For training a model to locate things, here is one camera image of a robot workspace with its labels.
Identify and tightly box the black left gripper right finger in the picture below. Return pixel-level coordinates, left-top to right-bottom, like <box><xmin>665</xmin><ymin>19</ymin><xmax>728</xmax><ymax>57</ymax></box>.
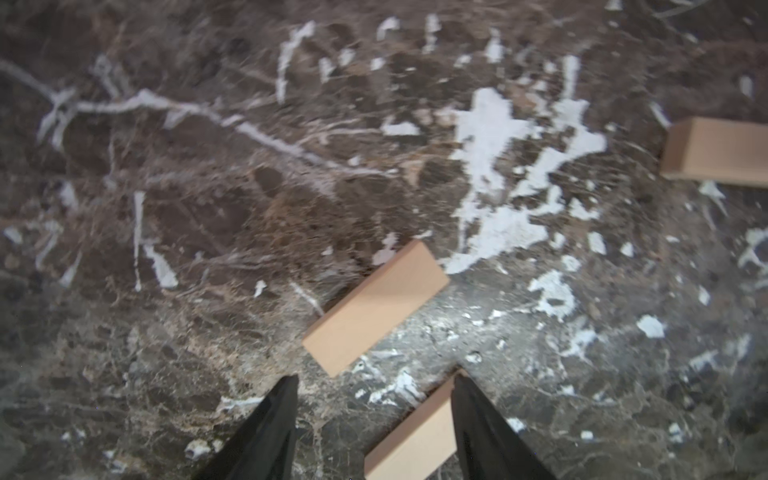
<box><xmin>451</xmin><ymin>374</ymin><xmax>555</xmax><ymax>480</ymax></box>

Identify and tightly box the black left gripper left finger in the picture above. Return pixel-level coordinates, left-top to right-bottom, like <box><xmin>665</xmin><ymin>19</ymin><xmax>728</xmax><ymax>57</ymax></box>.
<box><xmin>195</xmin><ymin>375</ymin><xmax>299</xmax><ymax>480</ymax></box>

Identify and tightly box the wooden block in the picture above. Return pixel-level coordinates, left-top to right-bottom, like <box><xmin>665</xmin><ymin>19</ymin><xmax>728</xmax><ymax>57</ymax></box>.
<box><xmin>660</xmin><ymin>117</ymin><xmax>767</xmax><ymax>188</ymax></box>
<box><xmin>364</xmin><ymin>370</ymin><xmax>465</xmax><ymax>480</ymax></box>
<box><xmin>302</xmin><ymin>240</ymin><xmax>449</xmax><ymax>377</ymax></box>

